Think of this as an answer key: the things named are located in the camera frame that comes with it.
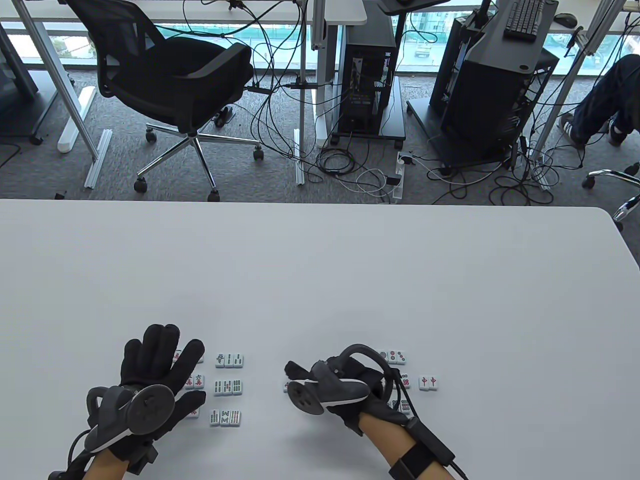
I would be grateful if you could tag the three-bamboo mahjong tile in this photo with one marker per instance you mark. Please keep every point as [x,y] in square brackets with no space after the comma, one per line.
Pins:
[239,359]

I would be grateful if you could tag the black computer mouse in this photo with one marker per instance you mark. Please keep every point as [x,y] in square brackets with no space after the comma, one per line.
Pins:
[565,20]

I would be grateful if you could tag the nine-circle mahjong tile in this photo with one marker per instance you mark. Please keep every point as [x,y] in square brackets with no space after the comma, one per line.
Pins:
[407,409]

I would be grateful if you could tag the grey hand tracking controller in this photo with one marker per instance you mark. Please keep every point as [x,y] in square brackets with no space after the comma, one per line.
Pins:
[335,390]
[150,410]

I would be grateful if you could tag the black computer tower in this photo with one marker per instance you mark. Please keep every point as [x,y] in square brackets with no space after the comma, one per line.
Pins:
[490,110]
[367,90]

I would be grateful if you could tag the black mesh office chair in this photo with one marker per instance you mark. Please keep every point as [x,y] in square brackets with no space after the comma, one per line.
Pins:
[605,173]
[165,75]

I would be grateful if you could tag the nine-bamboo mahjong tile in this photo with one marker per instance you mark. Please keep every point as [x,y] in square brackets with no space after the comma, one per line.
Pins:
[235,417]

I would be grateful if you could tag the black white striped sneaker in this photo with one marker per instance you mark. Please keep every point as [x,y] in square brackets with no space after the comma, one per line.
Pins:
[569,127]
[617,136]

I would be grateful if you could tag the four-bamboo mahjong tile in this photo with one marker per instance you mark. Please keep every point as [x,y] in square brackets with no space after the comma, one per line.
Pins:
[219,387]

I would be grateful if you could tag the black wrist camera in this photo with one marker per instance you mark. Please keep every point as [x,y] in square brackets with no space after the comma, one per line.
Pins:
[144,459]
[352,425]

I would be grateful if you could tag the black keyboard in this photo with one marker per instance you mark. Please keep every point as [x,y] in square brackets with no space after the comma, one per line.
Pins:
[524,20]

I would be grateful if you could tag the two-circle mahjong tile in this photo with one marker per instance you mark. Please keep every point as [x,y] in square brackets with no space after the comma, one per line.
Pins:
[393,356]

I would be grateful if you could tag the bird bamboo mahjong tile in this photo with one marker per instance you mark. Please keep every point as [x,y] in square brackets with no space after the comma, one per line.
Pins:
[220,360]

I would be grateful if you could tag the person's left forearm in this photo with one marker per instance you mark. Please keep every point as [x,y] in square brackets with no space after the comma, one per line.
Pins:
[109,470]

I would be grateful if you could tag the person's left hand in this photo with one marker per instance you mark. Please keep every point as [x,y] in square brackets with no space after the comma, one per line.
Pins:
[157,357]

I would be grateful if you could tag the white standing desk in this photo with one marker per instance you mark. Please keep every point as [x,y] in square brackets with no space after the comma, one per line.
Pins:
[350,12]

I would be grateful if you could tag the dark grey equipment cart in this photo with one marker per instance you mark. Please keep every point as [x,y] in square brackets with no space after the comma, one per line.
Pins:
[17,65]

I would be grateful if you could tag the eight-bamboo mahjong tile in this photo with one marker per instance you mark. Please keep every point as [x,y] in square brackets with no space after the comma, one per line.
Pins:
[225,417]

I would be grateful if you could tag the eight-circle mahjong tile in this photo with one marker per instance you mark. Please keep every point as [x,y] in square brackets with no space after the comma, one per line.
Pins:
[395,405]

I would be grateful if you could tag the black monitor stand with tray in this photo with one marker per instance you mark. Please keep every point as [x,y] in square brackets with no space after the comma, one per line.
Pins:
[415,5]
[520,55]

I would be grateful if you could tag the seven-bamboo mahjong tile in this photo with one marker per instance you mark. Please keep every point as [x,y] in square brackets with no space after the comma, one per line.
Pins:
[215,418]

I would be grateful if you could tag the person's right forearm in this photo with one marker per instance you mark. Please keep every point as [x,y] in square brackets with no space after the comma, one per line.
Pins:
[390,445]

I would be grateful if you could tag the two-bamboo mahjong tile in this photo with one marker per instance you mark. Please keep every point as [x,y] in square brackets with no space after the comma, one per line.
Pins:
[230,359]

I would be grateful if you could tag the black foot pedal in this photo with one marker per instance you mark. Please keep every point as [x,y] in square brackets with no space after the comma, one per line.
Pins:
[223,116]

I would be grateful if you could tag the six-bamboo mahjong tile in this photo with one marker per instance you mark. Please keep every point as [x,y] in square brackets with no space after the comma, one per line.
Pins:
[238,386]

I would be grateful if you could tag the person's right hand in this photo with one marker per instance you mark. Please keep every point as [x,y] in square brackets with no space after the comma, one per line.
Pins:
[297,372]

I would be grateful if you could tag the five-bamboo mahjong tile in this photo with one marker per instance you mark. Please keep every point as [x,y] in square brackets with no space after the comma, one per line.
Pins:
[228,386]

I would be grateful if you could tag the white power strip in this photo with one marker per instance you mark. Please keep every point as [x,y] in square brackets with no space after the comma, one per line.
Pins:
[397,194]

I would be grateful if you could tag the black wheeled computer cart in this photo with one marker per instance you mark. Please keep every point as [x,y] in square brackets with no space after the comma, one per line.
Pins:
[392,125]
[420,115]

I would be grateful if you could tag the black power strip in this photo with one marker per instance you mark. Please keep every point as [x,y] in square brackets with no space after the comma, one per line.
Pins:
[257,89]

